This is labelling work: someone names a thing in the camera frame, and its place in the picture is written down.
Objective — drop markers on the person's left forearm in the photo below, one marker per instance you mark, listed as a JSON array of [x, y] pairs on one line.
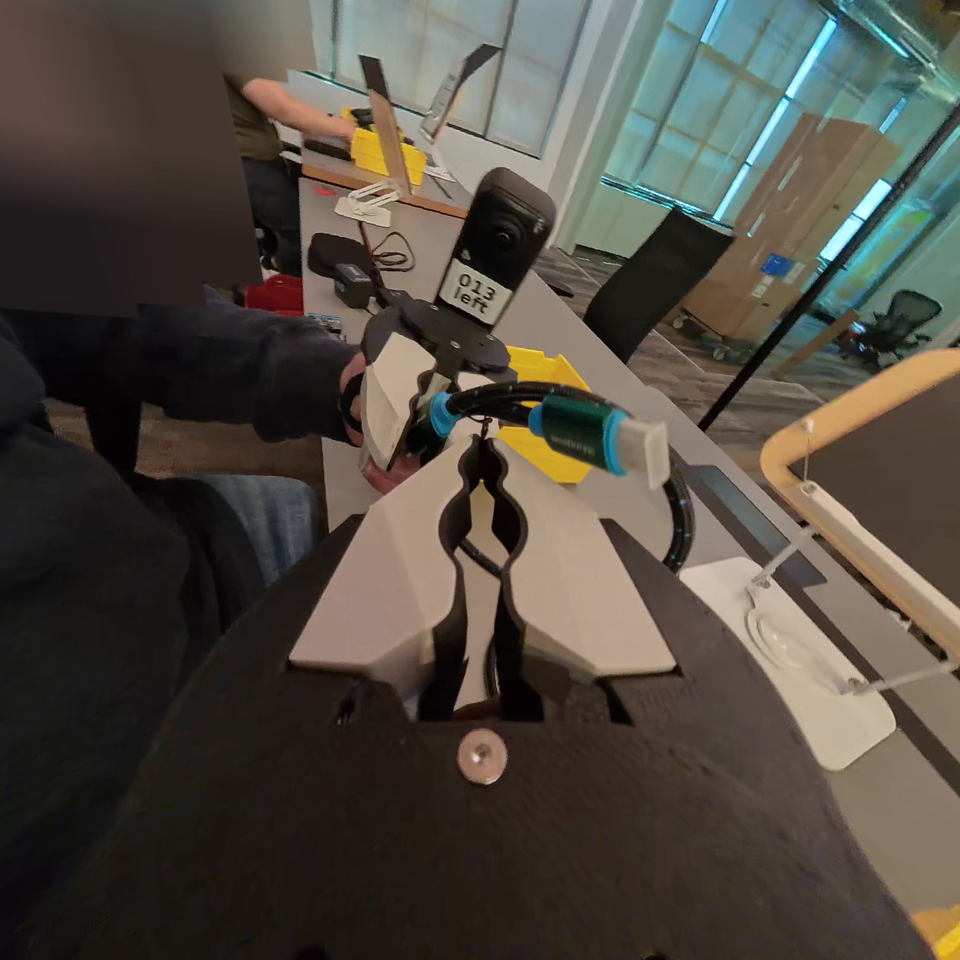
[[247, 367]]

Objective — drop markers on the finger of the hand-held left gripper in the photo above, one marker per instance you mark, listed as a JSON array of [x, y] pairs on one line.
[[390, 397], [480, 381]]

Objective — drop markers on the yellow plastic bin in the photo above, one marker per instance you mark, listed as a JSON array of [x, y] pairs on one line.
[[937, 937], [371, 150], [547, 450]]

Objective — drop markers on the thin black pole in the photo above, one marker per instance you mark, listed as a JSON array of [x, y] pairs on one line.
[[825, 270]]

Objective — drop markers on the person's dark sweater torso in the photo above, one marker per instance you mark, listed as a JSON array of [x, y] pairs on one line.
[[90, 600]]

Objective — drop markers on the person's jeans leg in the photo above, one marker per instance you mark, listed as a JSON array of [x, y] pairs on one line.
[[277, 525]]

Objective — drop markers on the person's left hand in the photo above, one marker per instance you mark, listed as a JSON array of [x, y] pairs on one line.
[[390, 480]]

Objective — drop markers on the black mesh chair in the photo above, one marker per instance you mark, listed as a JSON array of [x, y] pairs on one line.
[[896, 322]]

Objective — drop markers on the small tilted board stand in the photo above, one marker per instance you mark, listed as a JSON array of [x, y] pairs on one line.
[[386, 135]]

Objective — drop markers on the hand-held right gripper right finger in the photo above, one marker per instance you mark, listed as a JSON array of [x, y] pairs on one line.
[[585, 600]]

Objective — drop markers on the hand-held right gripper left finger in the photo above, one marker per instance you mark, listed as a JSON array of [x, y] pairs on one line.
[[375, 592]]

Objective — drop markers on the black pouch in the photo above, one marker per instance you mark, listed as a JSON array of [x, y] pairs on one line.
[[334, 255]]

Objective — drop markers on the dark chair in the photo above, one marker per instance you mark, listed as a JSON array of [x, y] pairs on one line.
[[652, 285]]

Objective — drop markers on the black power adapter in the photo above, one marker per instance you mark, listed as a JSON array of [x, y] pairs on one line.
[[352, 285]]

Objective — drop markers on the cardboard box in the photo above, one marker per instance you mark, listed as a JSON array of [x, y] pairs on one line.
[[795, 225]]

